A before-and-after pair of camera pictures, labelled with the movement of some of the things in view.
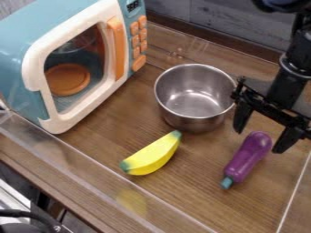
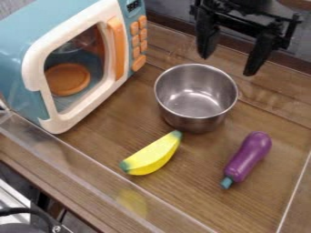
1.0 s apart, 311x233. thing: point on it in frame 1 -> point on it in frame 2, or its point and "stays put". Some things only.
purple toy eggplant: (248, 160) stays put
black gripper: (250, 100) -> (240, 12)
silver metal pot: (194, 95) stays put
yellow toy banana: (150, 158) stays put
